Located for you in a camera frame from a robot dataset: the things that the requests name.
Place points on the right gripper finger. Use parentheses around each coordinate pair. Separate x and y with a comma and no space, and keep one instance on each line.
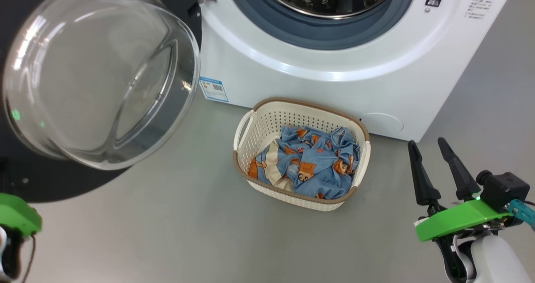
(459,170)
(422,178)

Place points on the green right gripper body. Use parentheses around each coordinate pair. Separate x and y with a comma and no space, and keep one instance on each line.
(455,218)

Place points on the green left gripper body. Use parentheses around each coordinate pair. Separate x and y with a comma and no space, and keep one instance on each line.
(16,214)

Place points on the blue bear print garment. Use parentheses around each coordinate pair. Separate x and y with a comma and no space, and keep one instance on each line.
(317,166)

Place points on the cream bear print garment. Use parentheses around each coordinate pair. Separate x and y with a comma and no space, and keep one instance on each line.
(273,161)

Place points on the black glass washer door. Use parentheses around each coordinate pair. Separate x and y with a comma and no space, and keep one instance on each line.
(100,74)

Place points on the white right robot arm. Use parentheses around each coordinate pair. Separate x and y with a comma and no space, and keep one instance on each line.
(497,262)

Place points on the white front-load washing machine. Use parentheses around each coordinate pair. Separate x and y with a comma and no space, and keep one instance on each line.
(334,90)

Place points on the black door latch socket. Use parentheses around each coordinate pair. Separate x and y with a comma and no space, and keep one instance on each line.
(433,1)

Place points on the cream perforated laundry basket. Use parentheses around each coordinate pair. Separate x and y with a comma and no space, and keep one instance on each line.
(263,120)

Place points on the blue energy label sticker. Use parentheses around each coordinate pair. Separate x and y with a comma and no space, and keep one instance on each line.
(214,89)

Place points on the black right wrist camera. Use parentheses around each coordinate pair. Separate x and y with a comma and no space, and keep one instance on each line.
(503,189)

